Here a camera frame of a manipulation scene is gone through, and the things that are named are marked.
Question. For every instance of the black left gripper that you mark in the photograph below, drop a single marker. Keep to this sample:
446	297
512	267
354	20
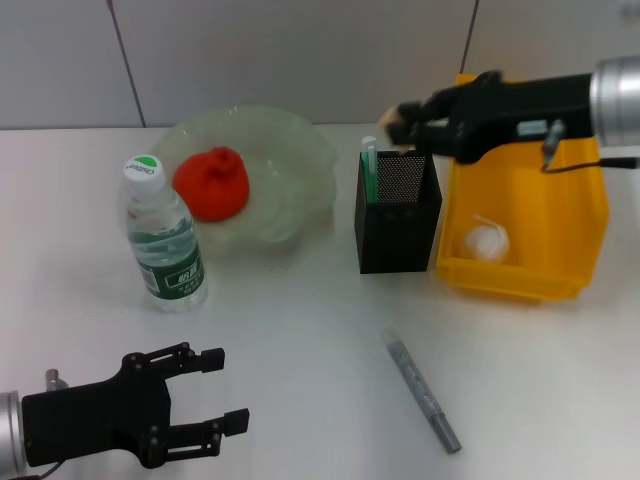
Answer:
95	420

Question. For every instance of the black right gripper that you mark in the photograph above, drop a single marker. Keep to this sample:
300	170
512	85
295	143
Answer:
525	112

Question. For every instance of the small beige eraser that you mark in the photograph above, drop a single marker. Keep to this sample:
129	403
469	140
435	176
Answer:
389	117

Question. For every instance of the mint green pen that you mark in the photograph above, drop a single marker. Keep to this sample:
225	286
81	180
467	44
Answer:
371	175

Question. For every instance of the white paper ball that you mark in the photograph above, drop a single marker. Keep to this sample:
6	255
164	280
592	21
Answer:
485	242

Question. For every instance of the clear green-label water bottle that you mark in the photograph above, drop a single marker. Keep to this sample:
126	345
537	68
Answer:
167	250

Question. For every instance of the red ball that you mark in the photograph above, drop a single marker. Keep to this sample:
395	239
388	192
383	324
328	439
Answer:
215	190

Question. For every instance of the white and silver left robot arm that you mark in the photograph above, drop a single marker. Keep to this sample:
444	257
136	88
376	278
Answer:
10	430

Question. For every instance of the black mesh pen holder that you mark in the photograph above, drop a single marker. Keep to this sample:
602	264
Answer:
395	235

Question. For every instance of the clear glass fruit plate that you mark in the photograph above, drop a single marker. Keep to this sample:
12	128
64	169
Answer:
295	165

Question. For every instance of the grey marker pen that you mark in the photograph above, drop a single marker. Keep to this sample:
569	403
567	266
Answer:
420	390

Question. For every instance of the yellow plastic storage bin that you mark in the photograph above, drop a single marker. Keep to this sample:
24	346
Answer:
530	225

